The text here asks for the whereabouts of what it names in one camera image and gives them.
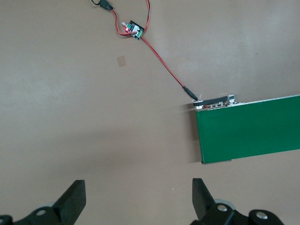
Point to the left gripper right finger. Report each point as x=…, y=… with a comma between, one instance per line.
x=202, y=204

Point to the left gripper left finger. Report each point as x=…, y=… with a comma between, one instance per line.
x=72, y=204

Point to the green conveyor belt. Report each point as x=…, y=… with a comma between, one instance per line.
x=246, y=131

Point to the clear tape piece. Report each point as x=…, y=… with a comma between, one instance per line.
x=122, y=61

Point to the small controller circuit board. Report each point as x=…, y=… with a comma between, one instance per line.
x=134, y=30

